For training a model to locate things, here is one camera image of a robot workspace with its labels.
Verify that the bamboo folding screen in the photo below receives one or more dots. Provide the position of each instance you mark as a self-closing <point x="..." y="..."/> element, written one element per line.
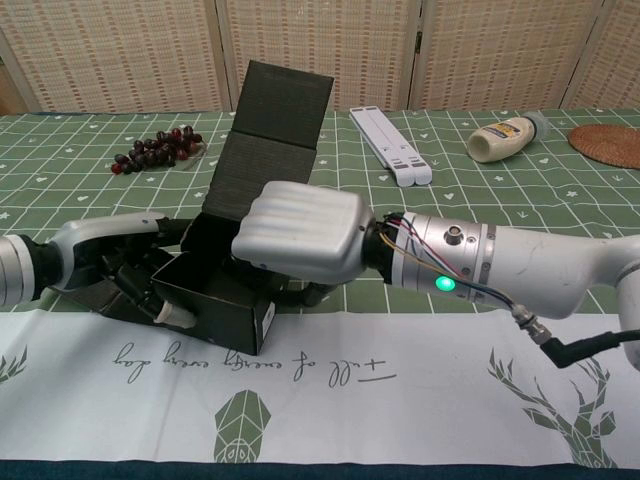
<point x="150" y="50"/>

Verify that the dark red grape bunch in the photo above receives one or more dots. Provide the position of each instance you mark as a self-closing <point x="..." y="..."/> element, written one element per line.
<point x="155" y="150"/>

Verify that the white folding stand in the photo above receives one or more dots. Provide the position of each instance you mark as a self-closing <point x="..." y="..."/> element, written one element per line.
<point x="390" y="142"/>

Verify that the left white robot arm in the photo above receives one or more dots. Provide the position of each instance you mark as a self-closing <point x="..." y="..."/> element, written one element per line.
<point x="15" y="272"/>

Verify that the black cardboard box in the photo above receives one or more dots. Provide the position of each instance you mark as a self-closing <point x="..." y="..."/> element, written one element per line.
<point x="280" y="110"/>

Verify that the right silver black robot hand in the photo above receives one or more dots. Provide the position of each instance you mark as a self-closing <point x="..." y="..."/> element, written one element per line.
<point x="305" y="230"/>

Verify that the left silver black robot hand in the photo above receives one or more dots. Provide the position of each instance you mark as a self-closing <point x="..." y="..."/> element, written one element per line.
<point x="90" y="245"/>

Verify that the round brown woven coaster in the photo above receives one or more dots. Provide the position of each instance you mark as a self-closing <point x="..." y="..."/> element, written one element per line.
<point x="607" y="145"/>

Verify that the cream mayonnaise squeeze bottle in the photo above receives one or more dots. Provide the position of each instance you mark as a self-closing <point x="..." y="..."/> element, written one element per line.
<point x="500" y="140"/>

